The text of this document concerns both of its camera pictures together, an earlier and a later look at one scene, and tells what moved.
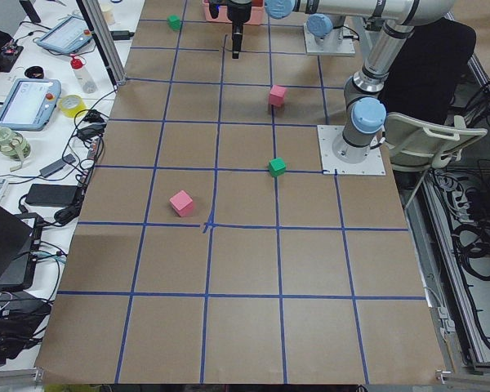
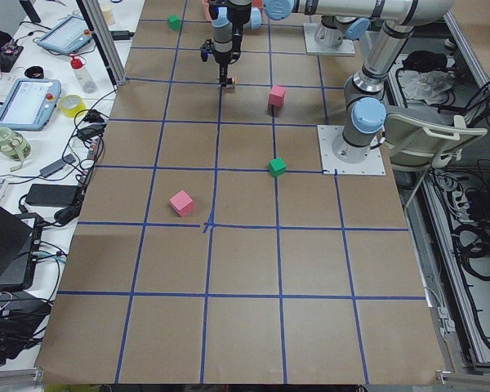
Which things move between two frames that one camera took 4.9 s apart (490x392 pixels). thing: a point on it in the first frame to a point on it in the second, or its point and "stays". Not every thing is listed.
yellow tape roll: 70,104 stays
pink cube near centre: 182,203 stays
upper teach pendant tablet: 65,35 stays
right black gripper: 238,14 to 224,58
